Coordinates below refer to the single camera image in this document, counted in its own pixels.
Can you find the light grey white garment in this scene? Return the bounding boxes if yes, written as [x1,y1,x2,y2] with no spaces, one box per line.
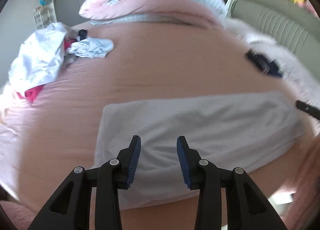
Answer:
[94,92,305,209]

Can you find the pile of white pink clothes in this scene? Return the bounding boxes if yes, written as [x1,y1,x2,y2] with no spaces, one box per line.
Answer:
[8,22,79,103]

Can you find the pink fluffy rug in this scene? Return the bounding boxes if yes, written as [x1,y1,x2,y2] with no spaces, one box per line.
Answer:
[1,201,36,229]

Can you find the navy white striped garment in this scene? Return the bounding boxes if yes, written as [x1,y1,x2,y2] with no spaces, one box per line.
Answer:
[246,50,283,78]

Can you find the grey padded headboard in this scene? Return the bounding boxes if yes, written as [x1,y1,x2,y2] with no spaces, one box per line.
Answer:
[231,0,319,79]

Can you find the light blue crumpled garment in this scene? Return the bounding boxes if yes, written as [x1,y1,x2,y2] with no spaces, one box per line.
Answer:
[66,37,114,58]

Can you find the pink blue folded quilt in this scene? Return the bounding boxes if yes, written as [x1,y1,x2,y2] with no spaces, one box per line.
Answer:
[79,0,228,28]

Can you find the white wire rack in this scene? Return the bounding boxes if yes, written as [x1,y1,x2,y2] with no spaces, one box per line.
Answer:
[33,6,54,30]

